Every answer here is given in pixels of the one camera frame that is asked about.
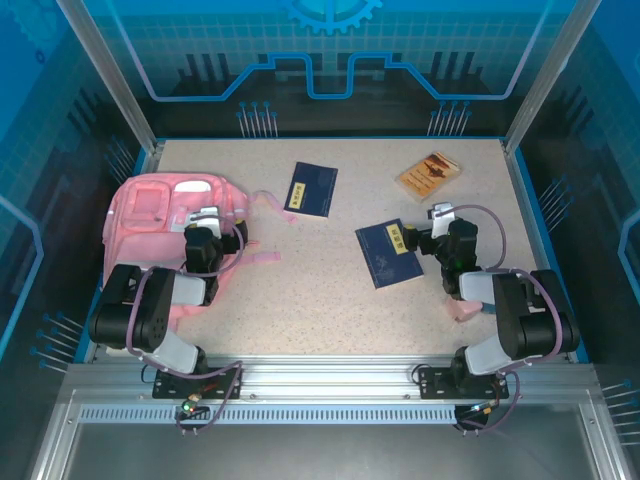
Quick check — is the blue book with yellow label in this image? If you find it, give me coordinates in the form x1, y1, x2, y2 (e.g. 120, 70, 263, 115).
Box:
354, 218, 425, 290

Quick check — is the small pink box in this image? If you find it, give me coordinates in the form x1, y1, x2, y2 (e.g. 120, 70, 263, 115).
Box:
446, 297, 484, 324

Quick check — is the orange raft cover book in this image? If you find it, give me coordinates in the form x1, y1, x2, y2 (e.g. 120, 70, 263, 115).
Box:
397, 151, 464, 204

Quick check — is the plain dark blue book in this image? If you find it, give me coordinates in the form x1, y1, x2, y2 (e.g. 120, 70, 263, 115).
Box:
283, 161, 339, 219

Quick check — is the pink school backpack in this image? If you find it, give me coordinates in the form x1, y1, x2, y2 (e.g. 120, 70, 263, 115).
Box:
102, 172, 300, 329

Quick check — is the grey metal bench panel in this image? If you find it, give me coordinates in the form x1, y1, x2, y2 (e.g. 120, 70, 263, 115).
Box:
62, 422, 601, 480

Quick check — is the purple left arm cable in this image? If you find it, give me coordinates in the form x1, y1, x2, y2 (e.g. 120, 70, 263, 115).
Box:
124, 213, 247, 437

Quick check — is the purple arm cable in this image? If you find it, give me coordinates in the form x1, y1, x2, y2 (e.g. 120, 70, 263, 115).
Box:
124, 213, 247, 437
433, 204, 574, 437

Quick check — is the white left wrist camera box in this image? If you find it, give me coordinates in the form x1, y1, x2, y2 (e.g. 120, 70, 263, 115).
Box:
186, 205, 222, 236

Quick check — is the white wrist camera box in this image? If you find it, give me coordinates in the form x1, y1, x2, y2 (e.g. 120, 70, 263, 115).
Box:
426, 202, 457, 239
186, 205, 222, 236

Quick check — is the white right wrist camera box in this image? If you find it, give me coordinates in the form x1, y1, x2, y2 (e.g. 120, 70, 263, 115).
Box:
426, 202, 457, 239

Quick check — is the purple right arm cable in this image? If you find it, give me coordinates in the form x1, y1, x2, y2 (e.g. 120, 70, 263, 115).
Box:
433, 204, 574, 437

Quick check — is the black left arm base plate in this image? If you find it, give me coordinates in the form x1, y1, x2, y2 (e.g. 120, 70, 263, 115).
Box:
152, 367, 245, 401

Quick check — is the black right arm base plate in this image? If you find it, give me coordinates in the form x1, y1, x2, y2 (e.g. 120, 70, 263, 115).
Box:
418, 366, 510, 400

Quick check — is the aluminium mounting rail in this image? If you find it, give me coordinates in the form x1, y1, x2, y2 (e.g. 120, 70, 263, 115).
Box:
64, 353, 599, 407

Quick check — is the aluminium frame post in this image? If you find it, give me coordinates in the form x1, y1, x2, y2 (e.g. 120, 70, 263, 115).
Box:
55, 0, 167, 155
502, 0, 599, 155

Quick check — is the slotted grey cable duct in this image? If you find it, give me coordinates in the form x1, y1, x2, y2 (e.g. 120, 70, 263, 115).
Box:
78, 403, 459, 426

